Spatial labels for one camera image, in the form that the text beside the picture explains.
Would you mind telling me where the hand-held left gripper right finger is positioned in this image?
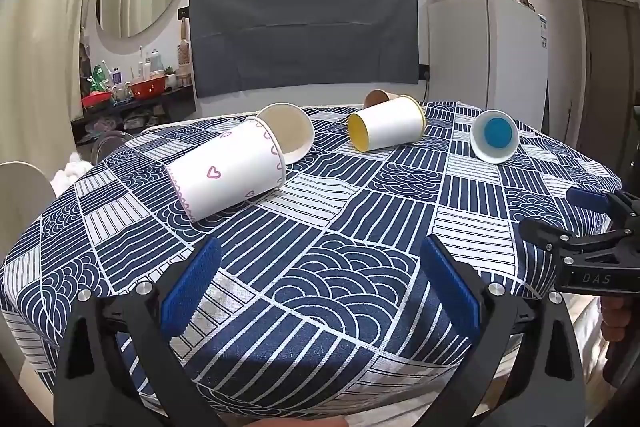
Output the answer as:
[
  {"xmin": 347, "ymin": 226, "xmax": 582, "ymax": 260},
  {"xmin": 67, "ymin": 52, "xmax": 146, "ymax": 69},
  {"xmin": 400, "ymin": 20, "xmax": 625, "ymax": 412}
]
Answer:
[{"xmin": 415, "ymin": 234, "xmax": 587, "ymax": 427}]

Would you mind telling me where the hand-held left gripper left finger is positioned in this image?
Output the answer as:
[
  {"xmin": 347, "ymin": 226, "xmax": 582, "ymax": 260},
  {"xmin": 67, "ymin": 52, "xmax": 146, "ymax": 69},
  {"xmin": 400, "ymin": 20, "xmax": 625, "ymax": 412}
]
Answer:
[{"xmin": 54, "ymin": 236, "xmax": 223, "ymax": 427}]

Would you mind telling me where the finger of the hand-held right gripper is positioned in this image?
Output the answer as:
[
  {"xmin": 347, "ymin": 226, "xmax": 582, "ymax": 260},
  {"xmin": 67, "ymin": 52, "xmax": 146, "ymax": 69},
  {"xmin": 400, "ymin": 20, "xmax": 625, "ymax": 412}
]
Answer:
[
  {"xmin": 566, "ymin": 187, "xmax": 640, "ymax": 230},
  {"xmin": 518, "ymin": 217, "xmax": 640, "ymax": 260}
]

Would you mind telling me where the white cup with pink hearts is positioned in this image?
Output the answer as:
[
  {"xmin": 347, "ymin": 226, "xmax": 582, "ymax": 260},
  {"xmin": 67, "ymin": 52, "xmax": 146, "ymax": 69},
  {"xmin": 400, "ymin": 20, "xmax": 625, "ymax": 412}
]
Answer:
[{"xmin": 167, "ymin": 116, "xmax": 287, "ymax": 223}]

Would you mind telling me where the white cup with blue inside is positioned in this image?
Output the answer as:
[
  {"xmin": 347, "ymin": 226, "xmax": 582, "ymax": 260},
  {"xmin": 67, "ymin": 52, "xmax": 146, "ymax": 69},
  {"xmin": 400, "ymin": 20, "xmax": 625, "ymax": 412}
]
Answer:
[{"xmin": 469, "ymin": 109, "xmax": 519, "ymax": 166}]

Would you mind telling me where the white cup with yellow inside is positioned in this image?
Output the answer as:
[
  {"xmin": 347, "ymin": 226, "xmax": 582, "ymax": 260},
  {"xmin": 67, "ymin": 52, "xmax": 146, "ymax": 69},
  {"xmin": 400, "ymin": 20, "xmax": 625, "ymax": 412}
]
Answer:
[{"xmin": 348, "ymin": 95, "xmax": 427, "ymax": 153}]

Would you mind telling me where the plain white paper cup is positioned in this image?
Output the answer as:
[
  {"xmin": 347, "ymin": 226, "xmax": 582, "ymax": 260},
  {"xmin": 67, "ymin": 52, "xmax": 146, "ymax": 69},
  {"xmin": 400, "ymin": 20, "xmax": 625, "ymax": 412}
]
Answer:
[{"xmin": 255, "ymin": 102, "xmax": 316, "ymax": 166}]

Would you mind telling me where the brown paper cup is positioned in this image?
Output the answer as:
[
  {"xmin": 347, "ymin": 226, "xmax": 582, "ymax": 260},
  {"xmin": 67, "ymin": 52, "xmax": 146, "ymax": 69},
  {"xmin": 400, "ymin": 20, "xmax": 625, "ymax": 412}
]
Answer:
[{"xmin": 363, "ymin": 89, "xmax": 402, "ymax": 110}]

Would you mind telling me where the person's right hand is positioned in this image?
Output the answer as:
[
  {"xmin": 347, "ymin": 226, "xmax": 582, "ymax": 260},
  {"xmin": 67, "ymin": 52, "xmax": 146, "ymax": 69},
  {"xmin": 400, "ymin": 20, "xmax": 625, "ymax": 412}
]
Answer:
[{"xmin": 601, "ymin": 295, "xmax": 632, "ymax": 344}]

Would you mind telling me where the blue white patterned tablecloth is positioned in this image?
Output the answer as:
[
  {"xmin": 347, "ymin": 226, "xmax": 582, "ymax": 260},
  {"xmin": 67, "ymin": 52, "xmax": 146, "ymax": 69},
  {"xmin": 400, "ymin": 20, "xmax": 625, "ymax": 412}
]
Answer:
[{"xmin": 0, "ymin": 99, "xmax": 623, "ymax": 420}]

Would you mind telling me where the brown door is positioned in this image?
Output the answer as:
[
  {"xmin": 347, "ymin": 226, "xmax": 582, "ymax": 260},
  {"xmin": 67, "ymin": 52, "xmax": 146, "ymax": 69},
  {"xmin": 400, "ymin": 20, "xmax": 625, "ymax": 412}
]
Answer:
[{"xmin": 580, "ymin": 0, "xmax": 640, "ymax": 145}]

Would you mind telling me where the clear plastic chair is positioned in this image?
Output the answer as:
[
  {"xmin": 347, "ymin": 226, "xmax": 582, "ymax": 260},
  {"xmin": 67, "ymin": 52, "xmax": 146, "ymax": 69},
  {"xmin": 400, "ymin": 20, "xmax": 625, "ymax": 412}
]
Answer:
[{"xmin": 90, "ymin": 131, "xmax": 135, "ymax": 163}]

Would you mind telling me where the white fluffy cloth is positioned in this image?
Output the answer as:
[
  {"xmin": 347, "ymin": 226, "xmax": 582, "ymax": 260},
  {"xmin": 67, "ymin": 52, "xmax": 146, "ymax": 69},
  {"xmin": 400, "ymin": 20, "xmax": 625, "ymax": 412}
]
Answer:
[{"xmin": 51, "ymin": 151, "xmax": 94, "ymax": 196}]

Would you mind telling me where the white refrigerator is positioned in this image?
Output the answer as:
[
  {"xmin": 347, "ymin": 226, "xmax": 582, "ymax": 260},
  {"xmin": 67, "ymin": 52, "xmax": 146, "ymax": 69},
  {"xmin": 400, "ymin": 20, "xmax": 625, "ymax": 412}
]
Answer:
[{"xmin": 426, "ymin": 0, "xmax": 549, "ymax": 134}]

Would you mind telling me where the dark side shelf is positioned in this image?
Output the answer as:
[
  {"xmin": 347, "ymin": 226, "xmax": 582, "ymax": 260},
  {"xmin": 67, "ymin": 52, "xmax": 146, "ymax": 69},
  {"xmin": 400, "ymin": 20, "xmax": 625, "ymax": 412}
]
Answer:
[{"xmin": 70, "ymin": 84, "xmax": 197, "ymax": 145}]

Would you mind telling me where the white chair back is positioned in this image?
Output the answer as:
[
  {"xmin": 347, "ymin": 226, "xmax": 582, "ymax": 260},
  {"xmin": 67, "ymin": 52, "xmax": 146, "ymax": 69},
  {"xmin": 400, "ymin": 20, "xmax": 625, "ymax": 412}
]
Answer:
[{"xmin": 0, "ymin": 161, "xmax": 57, "ymax": 260}]

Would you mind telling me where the red colander bowl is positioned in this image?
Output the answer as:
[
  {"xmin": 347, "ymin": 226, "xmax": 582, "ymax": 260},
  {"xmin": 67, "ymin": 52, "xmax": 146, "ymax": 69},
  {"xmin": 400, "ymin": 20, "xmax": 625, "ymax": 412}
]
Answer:
[{"xmin": 128, "ymin": 75, "xmax": 169, "ymax": 102}]

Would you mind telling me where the red tray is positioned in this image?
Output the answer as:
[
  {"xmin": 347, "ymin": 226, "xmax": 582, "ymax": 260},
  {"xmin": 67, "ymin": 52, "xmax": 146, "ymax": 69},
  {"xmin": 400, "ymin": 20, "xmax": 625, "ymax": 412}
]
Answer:
[{"xmin": 81, "ymin": 91, "xmax": 114, "ymax": 108}]

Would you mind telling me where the green packet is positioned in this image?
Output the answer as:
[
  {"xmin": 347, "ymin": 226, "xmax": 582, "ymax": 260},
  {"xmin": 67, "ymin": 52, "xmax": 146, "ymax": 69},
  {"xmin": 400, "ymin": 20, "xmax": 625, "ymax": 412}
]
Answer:
[{"xmin": 88, "ymin": 64, "xmax": 109, "ymax": 94}]

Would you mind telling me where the wooden hairbrush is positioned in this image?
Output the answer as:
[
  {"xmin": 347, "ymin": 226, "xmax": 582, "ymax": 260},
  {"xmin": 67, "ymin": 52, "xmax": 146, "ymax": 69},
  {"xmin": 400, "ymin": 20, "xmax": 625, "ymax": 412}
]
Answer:
[{"xmin": 177, "ymin": 19, "xmax": 192, "ymax": 76}]

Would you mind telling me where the dark grey cloth cover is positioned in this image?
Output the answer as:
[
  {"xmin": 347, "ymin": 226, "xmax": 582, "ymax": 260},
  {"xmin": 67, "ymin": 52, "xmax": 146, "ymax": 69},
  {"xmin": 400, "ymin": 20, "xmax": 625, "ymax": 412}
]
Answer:
[{"xmin": 188, "ymin": 0, "xmax": 420, "ymax": 100}]

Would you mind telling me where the cream curtain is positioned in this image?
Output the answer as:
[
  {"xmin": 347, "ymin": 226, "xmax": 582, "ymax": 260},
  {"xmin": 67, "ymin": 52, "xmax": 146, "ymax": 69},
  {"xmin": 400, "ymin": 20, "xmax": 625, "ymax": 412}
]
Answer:
[{"xmin": 0, "ymin": 0, "xmax": 118, "ymax": 228}]

